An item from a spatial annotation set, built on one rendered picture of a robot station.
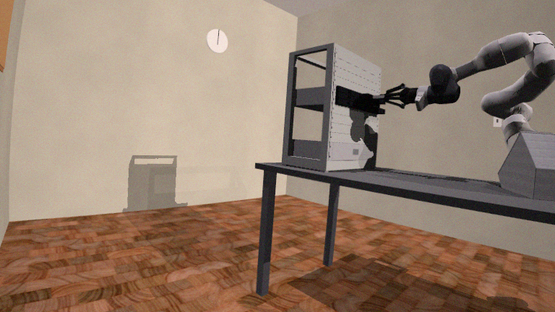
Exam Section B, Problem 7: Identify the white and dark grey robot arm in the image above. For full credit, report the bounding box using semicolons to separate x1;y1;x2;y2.
415;31;555;152

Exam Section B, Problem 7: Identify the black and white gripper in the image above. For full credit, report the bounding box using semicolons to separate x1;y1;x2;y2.
373;83;418;109

